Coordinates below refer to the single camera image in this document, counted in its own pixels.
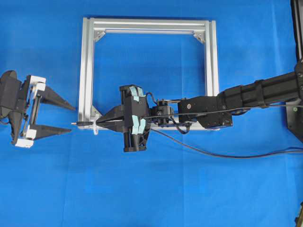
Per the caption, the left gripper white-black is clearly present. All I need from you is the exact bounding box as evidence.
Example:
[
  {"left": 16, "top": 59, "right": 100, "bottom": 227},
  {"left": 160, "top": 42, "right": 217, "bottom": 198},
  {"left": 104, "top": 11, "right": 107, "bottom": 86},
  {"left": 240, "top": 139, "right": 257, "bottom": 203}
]
[{"left": 0, "top": 70, "right": 76, "bottom": 148}]

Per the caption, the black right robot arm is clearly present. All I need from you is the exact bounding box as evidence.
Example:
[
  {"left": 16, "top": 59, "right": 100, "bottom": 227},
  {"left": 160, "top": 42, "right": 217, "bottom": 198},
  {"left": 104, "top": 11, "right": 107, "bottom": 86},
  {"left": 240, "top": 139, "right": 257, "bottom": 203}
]
[{"left": 96, "top": 69, "right": 303, "bottom": 152}]

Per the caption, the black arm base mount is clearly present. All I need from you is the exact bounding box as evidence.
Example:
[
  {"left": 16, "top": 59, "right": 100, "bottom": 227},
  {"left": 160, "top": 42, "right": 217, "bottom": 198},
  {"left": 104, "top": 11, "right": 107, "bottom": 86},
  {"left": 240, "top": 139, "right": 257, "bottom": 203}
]
[{"left": 286, "top": 0, "right": 303, "bottom": 142}]

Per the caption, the black wire with plug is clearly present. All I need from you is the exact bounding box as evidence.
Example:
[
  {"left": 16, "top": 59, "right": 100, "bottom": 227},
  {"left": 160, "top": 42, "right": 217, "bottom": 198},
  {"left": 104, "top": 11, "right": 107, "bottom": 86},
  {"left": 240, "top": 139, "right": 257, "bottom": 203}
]
[{"left": 71, "top": 121, "right": 303, "bottom": 158}]

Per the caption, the silver aluminium extrusion frame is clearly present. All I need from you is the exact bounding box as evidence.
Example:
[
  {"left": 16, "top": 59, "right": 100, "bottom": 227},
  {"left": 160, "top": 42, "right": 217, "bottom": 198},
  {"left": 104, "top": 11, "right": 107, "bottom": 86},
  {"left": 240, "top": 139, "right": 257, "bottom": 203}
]
[{"left": 77, "top": 16, "right": 221, "bottom": 131}]

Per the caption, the blue table cloth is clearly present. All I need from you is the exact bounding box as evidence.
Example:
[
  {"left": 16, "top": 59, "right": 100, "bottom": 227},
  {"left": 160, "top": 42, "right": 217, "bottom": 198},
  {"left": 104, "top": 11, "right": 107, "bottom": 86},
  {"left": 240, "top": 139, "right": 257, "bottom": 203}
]
[{"left": 0, "top": 0, "right": 303, "bottom": 227}]

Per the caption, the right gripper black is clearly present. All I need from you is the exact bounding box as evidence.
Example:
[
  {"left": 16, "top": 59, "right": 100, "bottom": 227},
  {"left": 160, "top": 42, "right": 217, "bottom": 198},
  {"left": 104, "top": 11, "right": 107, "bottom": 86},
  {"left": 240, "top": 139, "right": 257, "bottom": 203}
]
[{"left": 97, "top": 85, "right": 151, "bottom": 152}]

